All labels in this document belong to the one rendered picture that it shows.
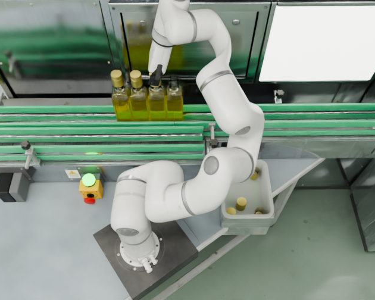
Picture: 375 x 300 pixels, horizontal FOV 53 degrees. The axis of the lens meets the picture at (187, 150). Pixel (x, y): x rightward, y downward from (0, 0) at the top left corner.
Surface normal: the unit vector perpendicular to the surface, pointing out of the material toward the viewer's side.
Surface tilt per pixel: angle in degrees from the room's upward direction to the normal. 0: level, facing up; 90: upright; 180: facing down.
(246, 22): 90
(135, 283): 1
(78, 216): 0
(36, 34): 90
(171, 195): 34
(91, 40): 91
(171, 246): 1
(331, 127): 90
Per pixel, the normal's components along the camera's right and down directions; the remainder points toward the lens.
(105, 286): 0.00, -0.54
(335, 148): 0.01, 0.84
